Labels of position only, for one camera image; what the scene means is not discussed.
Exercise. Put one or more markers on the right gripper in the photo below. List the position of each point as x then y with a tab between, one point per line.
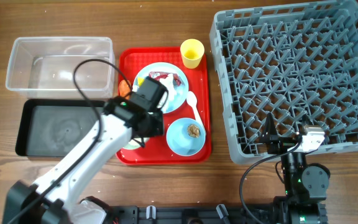
270	135

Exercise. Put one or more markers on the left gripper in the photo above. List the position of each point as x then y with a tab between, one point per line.
153	125

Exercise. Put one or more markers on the green bowl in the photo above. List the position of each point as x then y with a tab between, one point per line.
135	143

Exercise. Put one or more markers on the orange carrot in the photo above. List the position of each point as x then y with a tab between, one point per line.
125	89

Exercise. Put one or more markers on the brown food lump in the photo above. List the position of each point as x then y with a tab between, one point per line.
193	131

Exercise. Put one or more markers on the white tissue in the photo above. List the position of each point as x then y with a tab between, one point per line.
169	82

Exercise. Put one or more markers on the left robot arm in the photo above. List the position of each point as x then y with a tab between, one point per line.
53	197

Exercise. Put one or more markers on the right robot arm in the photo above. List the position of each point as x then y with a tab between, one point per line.
305	184

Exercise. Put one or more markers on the grey dishwasher rack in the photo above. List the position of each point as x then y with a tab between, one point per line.
290	61

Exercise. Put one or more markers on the blue bowl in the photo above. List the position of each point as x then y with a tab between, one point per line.
180	142

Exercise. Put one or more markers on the light blue plate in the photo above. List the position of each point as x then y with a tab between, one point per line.
182	90

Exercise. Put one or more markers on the yellow silver foil wrapper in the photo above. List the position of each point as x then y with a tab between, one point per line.
140	81

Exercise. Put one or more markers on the white plastic spoon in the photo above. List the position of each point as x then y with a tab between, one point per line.
192	102

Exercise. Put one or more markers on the red snack wrapper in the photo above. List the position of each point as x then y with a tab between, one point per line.
161	75

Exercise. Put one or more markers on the red plastic tray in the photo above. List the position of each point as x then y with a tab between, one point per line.
156	150

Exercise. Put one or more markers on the yellow plastic cup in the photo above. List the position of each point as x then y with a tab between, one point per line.
192	51

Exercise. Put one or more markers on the black plastic tray bin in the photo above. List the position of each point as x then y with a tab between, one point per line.
52	128

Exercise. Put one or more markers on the clear plastic bin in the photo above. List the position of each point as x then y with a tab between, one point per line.
59	67

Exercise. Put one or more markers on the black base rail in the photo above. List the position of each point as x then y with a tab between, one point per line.
266	213

